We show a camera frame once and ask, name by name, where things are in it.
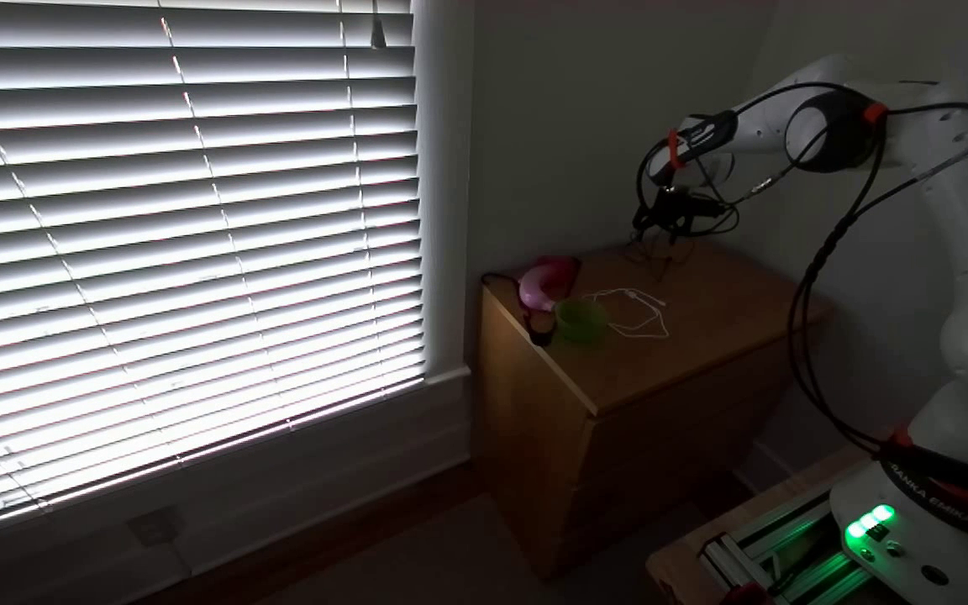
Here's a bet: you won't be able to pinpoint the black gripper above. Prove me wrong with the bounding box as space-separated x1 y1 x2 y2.
630 183 731 242

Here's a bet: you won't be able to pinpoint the pink plastic object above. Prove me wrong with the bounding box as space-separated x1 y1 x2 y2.
513 253 583 322

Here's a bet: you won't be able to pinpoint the green bowl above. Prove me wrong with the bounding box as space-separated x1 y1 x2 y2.
546 296 612 354

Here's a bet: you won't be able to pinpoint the large wooden dresser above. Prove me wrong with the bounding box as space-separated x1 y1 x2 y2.
470 234 830 586

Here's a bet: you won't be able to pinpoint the wooden robot mounting board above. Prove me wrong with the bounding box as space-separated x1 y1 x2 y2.
644 440 880 605

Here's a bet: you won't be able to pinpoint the white window blinds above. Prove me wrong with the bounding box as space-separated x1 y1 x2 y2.
0 0 430 532

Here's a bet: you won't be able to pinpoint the white cable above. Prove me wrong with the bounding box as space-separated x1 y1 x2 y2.
587 287 673 344

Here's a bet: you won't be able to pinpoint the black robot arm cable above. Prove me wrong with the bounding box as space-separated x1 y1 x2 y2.
627 76 968 542

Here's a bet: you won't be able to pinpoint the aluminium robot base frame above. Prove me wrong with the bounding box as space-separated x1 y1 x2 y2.
696 490 923 605

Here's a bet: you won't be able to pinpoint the wall power outlet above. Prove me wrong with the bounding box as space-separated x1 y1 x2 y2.
124 503 189 551

